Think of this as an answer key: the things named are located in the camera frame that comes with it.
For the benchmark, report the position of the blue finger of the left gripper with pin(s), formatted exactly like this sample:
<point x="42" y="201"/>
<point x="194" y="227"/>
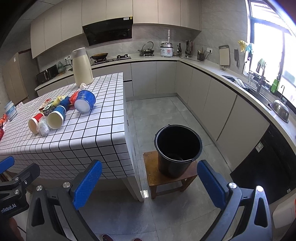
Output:
<point x="6" y="164"/>

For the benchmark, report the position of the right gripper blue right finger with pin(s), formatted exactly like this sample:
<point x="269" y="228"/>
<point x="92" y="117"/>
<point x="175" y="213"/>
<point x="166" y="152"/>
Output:
<point x="255" y="222"/>

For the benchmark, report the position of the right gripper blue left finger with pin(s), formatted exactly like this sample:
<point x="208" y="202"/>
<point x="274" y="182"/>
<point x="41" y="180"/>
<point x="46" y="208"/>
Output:
<point x="43" y="222"/>

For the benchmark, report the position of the red paper cup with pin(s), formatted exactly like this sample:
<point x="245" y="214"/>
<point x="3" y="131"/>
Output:
<point x="33" y="122"/>

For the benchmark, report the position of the blue paper cup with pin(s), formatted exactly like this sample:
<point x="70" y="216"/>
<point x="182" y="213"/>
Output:
<point x="56" y="118"/>

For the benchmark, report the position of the colorful snack packet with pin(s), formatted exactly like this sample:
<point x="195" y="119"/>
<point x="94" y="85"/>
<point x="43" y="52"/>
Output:
<point x="47" y="107"/>

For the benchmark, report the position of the red wrapper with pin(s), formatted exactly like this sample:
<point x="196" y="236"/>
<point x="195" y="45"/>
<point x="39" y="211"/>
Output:
<point x="73" y="97"/>

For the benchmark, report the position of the kitchen faucet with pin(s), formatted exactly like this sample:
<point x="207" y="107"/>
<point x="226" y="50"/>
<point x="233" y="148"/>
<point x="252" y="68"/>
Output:
<point x="259" y="79"/>

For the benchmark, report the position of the white plastic tub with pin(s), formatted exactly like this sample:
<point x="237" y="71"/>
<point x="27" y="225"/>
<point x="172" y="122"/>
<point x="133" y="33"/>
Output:
<point x="10" y="110"/>

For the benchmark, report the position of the black dishwasher front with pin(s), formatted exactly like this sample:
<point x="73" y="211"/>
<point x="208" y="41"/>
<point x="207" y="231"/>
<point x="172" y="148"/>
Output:
<point x="271" y="164"/>

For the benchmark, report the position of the white checkered tablecloth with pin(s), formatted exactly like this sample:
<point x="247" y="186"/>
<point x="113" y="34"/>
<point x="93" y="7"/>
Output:
<point x="100" y="134"/>

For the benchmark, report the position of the yellow crumpled wrapper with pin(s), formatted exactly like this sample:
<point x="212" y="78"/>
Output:
<point x="58" y="99"/>

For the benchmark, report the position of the brown wooden stool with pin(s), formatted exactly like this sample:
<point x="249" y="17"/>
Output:
<point x="155" y="178"/>

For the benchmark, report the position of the black microwave oven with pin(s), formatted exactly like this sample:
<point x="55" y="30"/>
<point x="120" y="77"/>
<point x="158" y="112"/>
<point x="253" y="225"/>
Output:
<point x="47" y="75"/>

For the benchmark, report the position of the black plastic bucket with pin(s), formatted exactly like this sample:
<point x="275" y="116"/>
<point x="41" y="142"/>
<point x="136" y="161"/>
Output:
<point x="178" y="147"/>

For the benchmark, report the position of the green ceramic vase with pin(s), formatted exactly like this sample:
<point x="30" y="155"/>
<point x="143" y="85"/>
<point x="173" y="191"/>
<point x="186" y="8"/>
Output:
<point x="61" y="67"/>

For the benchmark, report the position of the steel mixing bowl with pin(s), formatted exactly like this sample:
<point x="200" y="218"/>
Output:
<point x="280" y="109"/>

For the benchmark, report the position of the beige thermos jug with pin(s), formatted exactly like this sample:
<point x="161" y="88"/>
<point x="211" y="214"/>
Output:
<point x="81" y="67"/>

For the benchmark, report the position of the green dish soap bottle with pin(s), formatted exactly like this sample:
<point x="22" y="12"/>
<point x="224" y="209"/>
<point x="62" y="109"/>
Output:
<point x="275" y="85"/>

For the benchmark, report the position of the black wok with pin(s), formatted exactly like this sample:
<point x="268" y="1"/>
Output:
<point x="99" y="57"/>

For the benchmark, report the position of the black cleaver knife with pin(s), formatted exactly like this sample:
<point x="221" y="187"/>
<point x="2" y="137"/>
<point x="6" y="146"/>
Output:
<point x="236" y="58"/>

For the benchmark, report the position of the black utensil holder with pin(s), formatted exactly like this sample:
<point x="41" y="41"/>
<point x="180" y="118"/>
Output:
<point x="201" y="55"/>

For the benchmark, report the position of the white cutting board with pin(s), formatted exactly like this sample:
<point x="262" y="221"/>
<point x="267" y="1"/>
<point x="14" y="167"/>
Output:
<point x="224" y="55"/>

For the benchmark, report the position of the dark glass bottle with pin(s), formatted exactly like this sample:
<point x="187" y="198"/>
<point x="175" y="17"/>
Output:
<point x="179" y="50"/>

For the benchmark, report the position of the black range hood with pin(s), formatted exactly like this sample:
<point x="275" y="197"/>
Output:
<point x="109" y="30"/>

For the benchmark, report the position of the kettle on stove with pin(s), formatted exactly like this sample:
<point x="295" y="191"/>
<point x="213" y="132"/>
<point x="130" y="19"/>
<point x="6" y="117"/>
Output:
<point x="147" y="49"/>

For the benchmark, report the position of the white rice cooker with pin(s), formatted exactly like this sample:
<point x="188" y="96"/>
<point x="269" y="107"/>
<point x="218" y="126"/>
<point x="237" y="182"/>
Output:
<point x="166" y="49"/>

